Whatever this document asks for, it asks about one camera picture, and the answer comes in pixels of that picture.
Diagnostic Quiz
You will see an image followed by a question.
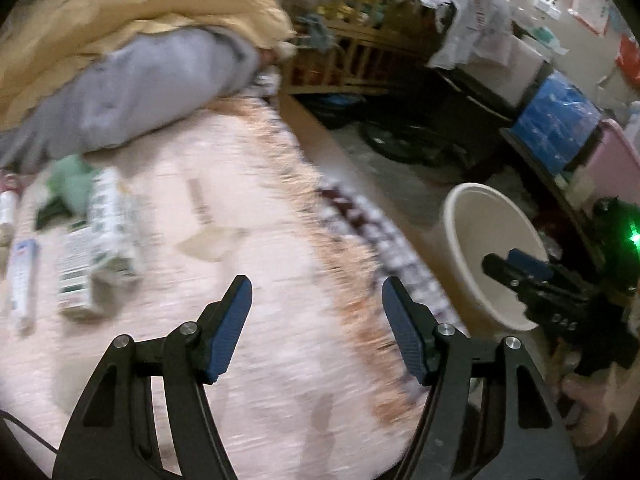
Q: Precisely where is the white long medicine box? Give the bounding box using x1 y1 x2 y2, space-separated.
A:
58 221 102 320

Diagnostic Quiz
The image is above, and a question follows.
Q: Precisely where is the green white milk carton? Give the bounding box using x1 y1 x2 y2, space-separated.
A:
88 167 144 286

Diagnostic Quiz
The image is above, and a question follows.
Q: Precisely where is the small blue white wrapper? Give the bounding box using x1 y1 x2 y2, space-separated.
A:
9 238 39 334

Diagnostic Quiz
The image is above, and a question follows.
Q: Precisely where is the cream trash bucket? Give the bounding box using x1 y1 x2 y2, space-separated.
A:
432 181 551 334

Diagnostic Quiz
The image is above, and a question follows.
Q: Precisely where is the person right hand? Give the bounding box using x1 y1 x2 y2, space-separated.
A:
560 362 639 448

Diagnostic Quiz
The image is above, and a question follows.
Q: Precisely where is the pink storage bin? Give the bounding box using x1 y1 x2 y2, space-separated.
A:
578 119 640 212

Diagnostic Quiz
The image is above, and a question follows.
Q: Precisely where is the blue plastic drawer cabinet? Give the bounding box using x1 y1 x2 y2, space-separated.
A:
511 70 602 176

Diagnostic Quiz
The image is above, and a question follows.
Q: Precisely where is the pink quilted bedspread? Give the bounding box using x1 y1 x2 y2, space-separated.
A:
1 98 457 479

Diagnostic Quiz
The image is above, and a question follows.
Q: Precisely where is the white crumpled clothing pile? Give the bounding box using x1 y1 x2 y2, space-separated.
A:
420 0 513 70

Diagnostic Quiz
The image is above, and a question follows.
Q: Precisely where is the white pink bottle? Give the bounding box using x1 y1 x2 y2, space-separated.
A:
0 171 23 247

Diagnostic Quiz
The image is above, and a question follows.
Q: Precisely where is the wooden baby crib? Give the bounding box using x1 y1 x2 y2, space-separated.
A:
279 0 439 94

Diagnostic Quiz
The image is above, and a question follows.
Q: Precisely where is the grey blue blanket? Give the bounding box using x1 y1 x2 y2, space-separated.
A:
1 27 262 174

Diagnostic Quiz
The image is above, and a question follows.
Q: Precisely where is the yellow frilled pillow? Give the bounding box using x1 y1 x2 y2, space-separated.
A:
1 0 294 130

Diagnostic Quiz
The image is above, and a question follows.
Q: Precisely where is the wooden bed frame rail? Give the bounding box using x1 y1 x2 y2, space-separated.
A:
276 91 452 261

